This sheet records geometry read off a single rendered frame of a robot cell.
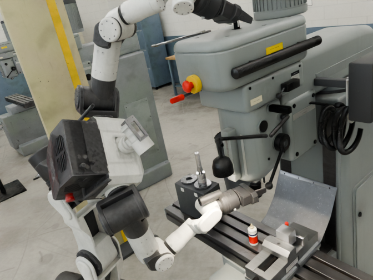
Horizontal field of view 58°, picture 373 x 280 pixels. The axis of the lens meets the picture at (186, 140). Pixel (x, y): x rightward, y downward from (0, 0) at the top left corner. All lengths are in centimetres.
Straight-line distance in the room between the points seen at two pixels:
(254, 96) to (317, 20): 490
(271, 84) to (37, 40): 186
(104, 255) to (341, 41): 139
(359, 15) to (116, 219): 503
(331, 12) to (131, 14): 492
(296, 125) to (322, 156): 35
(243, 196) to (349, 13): 463
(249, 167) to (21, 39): 188
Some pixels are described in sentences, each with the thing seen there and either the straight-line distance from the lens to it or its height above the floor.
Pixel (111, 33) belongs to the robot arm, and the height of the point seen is 196.
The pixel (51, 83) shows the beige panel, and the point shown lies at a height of 163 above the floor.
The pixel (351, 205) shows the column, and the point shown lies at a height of 98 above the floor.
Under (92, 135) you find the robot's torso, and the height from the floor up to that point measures 166.
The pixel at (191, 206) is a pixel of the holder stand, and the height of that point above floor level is 101.
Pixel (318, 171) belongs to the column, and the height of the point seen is 115.
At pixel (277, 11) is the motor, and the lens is 133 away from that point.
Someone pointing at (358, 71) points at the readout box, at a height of 170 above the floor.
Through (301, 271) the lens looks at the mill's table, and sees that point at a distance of 153.
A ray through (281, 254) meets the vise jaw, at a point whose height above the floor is 103.
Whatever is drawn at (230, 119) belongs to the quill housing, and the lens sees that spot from 126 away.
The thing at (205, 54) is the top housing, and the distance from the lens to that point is 105.
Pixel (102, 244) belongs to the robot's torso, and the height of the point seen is 109.
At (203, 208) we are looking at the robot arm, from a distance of 136.
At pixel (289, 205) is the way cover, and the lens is 184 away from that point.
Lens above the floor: 202
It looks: 23 degrees down
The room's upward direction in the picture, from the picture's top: 11 degrees counter-clockwise
